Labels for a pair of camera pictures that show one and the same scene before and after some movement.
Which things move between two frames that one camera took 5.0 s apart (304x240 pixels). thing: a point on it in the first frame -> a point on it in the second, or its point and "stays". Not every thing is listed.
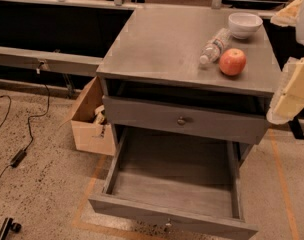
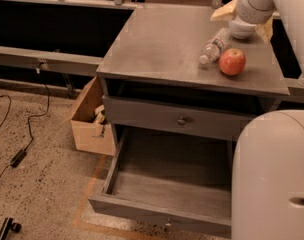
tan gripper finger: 288,15 -> 225,13
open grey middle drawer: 177,180 stays
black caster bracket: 8,226 stays
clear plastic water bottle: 215,47 stays
